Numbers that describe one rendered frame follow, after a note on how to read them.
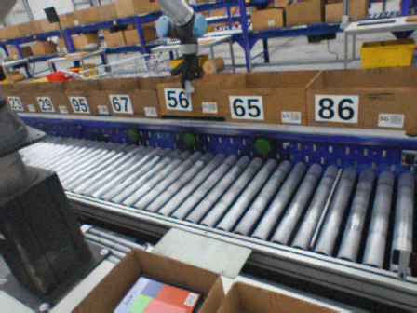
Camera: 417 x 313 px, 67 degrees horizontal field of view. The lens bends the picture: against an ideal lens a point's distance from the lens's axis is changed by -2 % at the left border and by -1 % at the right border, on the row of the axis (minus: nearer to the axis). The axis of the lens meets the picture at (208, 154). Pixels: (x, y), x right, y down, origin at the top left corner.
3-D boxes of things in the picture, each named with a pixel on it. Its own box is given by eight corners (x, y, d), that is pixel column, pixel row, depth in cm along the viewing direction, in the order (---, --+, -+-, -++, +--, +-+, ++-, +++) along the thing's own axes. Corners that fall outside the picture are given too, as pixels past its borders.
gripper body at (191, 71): (195, 80, 151) (194, 53, 148) (180, 80, 155) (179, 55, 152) (203, 79, 157) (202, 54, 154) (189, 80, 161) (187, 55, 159)
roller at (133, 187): (108, 210, 135) (105, 201, 133) (178, 155, 173) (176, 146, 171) (116, 213, 133) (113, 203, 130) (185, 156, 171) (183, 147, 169)
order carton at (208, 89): (160, 115, 173) (154, 83, 167) (190, 102, 196) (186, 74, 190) (224, 117, 153) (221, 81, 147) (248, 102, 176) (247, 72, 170)
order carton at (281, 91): (224, 123, 154) (219, 88, 147) (248, 102, 176) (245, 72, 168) (306, 128, 134) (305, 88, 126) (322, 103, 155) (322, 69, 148)
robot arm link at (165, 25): (171, 14, 132) (191, 17, 142) (153, 16, 139) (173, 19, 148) (171, 37, 135) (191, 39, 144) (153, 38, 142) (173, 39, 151)
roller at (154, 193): (130, 217, 128) (127, 207, 126) (197, 157, 167) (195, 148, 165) (140, 219, 126) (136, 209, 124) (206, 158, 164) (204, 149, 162)
